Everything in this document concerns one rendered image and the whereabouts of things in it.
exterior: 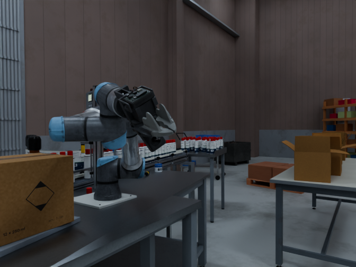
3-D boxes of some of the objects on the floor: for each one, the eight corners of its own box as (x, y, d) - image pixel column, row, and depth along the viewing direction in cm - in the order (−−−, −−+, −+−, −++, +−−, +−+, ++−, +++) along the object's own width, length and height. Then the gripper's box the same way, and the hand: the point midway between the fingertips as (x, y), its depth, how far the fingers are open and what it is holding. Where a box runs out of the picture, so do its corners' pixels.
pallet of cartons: (320, 186, 568) (320, 165, 567) (306, 194, 501) (306, 170, 500) (262, 179, 650) (262, 160, 649) (243, 185, 583) (243, 165, 582)
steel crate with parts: (239, 166, 856) (239, 142, 854) (211, 164, 911) (211, 141, 909) (252, 162, 951) (252, 140, 949) (226, 160, 1006) (226, 140, 1004)
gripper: (104, 96, 70) (145, 118, 54) (133, 79, 73) (181, 95, 57) (117, 124, 74) (160, 151, 58) (144, 106, 78) (192, 128, 62)
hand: (171, 132), depth 60 cm, fingers closed
